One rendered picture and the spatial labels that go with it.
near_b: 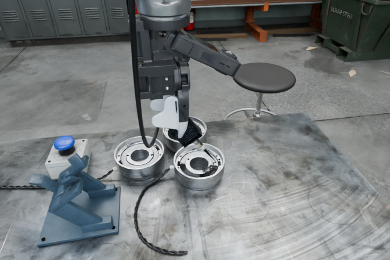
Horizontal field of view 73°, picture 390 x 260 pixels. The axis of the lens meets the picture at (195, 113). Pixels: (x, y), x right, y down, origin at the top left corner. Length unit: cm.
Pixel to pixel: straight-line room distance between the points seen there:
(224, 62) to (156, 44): 10
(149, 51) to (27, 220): 38
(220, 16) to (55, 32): 237
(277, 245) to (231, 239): 7
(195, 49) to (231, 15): 410
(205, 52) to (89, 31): 354
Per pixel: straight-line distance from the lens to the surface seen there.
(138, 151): 61
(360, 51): 364
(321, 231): 54
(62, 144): 60
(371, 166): 206
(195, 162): 59
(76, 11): 386
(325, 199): 59
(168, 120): 44
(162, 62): 40
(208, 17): 439
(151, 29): 37
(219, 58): 40
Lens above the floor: 122
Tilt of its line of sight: 34 degrees down
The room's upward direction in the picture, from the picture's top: straight up
